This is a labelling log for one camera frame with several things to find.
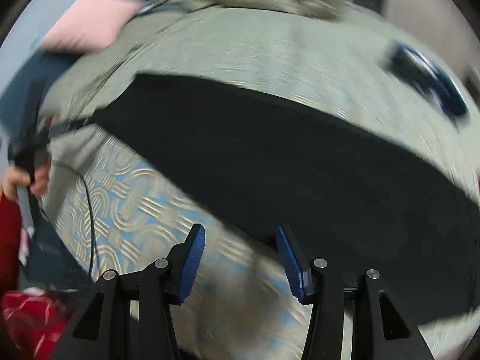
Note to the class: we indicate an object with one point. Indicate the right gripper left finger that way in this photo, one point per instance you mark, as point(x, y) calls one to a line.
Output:
point(184, 260)

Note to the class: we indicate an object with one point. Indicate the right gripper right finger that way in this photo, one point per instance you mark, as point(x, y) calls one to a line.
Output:
point(296, 265)

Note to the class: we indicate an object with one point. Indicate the black pants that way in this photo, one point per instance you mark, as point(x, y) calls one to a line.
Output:
point(257, 161)

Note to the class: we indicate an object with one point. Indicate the person's left hand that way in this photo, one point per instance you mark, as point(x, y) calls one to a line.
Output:
point(15, 177)

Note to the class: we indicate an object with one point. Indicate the red patterned sleeve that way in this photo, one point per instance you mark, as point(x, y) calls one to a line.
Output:
point(32, 321)

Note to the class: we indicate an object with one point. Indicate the blue white garment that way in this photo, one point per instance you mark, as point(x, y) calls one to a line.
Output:
point(429, 80)

